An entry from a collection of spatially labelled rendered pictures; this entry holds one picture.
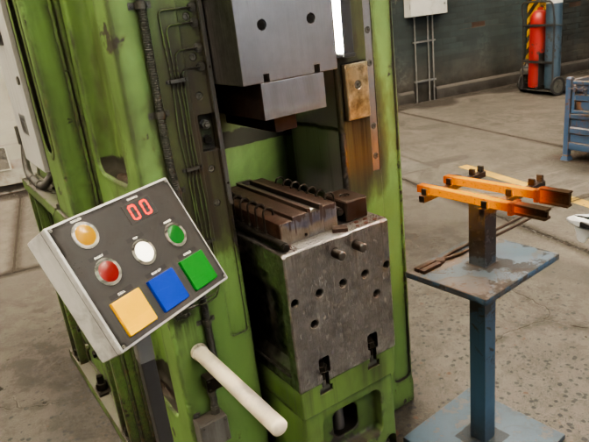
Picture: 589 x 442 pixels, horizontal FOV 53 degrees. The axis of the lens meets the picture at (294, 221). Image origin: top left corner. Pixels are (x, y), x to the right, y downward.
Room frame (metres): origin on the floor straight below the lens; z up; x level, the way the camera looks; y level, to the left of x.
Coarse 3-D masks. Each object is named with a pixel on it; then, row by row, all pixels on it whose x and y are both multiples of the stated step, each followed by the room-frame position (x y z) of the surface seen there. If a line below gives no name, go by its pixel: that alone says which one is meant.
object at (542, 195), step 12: (444, 180) 1.78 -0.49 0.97; (456, 180) 1.75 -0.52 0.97; (468, 180) 1.72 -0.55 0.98; (480, 180) 1.70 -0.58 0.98; (504, 192) 1.62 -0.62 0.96; (516, 192) 1.59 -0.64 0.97; (528, 192) 1.56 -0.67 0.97; (540, 192) 1.54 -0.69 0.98; (552, 192) 1.51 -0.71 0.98; (564, 192) 1.48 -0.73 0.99; (552, 204) 1.50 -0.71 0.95; (564, 204) 1.49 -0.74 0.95
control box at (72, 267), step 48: (144, 192) 1.26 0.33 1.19; (48, 240) 1.05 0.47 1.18; (96, 240) 1.10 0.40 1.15; (144, 240) 1.18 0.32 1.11; (192, 240) 1.26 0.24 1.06; (96, 288) 1.04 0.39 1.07; (144, 288) 1.10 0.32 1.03; (192, 288) 1.18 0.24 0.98; (96, 336) 1.01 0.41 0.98; (144, 336) 1.03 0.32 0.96
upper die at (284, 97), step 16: (288, 80) 1.56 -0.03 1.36; (304, 80) 1.59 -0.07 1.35; (320, 80) 1.62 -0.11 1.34; (224, 96) 1.70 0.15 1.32; (240, 96) 1.62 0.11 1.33; (256, 96) 1.54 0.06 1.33; (272, 96) 1.53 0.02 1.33; (288, 96) 1.56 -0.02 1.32; (304, 96) 1.59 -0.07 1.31; (320, 96) 1.61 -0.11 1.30; (224, 112) 1.71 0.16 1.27; (240, 112) 1.63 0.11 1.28; (256, 112) 1.55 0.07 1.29; (272, 112) 1.53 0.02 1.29; (288, 112) 1.56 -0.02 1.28
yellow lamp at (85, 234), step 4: (76, 228) 1.09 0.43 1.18; (80, 228) 1.10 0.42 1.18; (84, 228) 1.10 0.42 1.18; (88, 228) 1.11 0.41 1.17; (92, 228) 1.12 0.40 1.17; (76, 232) 1.09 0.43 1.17; (80, 232) 1.09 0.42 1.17; (84, 232) 1.10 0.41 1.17; (88, 232) 1.10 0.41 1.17; (92, 232) 1.11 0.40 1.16; (76, 236) 1.08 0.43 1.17; (80, 236) 1.09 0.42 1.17; (84, 236) 1.09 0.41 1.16; (88, 236) 1.10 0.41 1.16; (92, 236) 1.10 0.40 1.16; (80, 240) 1.08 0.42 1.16; (84, 240) 1.09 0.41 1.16; (88, 240) 1.09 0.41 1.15; (92, 240) 1.10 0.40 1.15; (84, 244) 1.08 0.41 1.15; (88, 244) 1.09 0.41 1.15
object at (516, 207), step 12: (420, 192) 1.72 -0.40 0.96; (432, 192) 1.68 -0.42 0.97; (444, 192) 1.64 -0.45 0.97; (456, 192) 1.62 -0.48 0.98; (468, 192) 1.60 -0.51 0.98; (492, 204) 1.51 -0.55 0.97; (504, 204) 1.48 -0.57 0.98; (516, 204) 1.45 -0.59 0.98; (528, 204) 1.44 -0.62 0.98; (528, 216) 1.42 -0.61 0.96; (540, 216) 1.41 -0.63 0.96
